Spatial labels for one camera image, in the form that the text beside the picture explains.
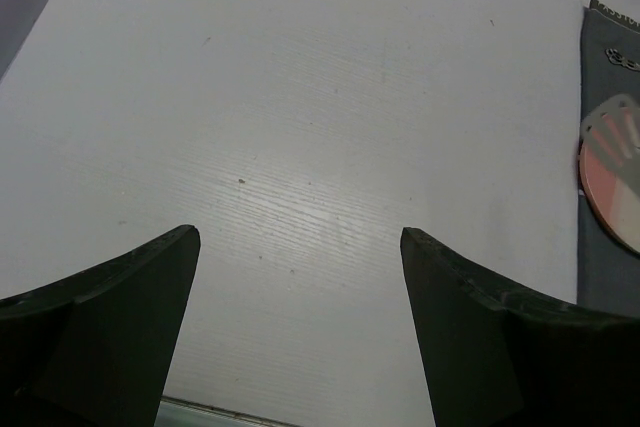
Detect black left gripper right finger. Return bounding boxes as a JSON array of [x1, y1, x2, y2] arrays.
[[400, 228, 639, 426]]

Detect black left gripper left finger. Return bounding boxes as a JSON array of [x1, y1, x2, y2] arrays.
[[1, 225, 200, 426]]

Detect silver metal tongs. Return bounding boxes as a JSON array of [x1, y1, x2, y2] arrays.
[[580, 94, 639, 175]]

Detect grey striped placemat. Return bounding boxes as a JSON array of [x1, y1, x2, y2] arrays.
[[577, 0, 639, 317]]

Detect pink and cream plate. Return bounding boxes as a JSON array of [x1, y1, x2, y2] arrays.
[[578, 143, 639, 254]]

